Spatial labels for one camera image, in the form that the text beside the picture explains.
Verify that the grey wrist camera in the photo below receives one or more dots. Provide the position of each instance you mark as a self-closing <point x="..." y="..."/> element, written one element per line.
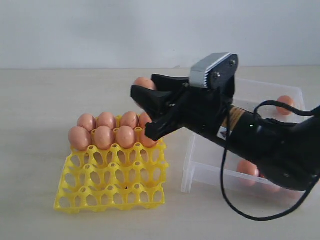
<point x="216" y="71"/>

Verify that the clear plastic bin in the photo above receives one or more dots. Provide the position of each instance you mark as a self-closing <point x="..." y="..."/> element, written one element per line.
<point x="203" y="159"/>

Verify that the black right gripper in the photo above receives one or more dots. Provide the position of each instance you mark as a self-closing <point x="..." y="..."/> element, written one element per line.
<point x="198" y="110"/>

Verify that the yellow plastic egg tray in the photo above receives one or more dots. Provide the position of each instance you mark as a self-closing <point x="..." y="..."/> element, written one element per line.
<point x="96" y="180"/>

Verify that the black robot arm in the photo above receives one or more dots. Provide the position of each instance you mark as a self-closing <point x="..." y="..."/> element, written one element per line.
<point x="287" y="154"/>

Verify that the brown egg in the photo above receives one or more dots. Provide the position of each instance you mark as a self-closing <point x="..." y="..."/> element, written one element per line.
<point x="288" y="101"/>
<point x="125" y="137"/>
<point x="248" y="168"/>
<point x="144" y="118"/>
<point x="129" y="119"/>
<point x="104" y="137"/>
<point x="106" y="119"/>
<point x="146" y="141"/>
<point x="87" y="121"/>
<point x="145" y="83"/>
<point x="79" y="138"/>

